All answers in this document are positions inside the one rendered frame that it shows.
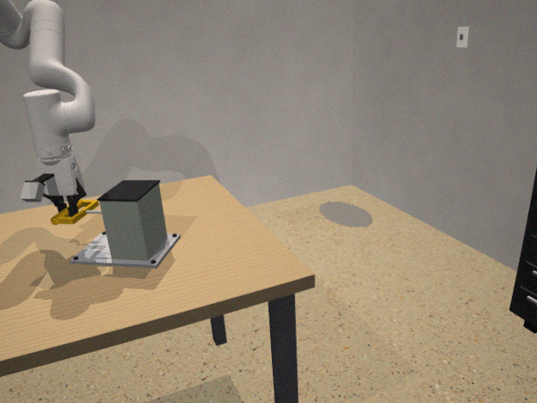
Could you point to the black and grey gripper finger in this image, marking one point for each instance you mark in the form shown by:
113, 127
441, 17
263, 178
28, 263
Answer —
58, 201
73, 199

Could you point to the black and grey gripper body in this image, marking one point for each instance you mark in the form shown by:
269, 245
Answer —
65, 170

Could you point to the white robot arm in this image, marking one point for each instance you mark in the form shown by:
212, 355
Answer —
50, 119

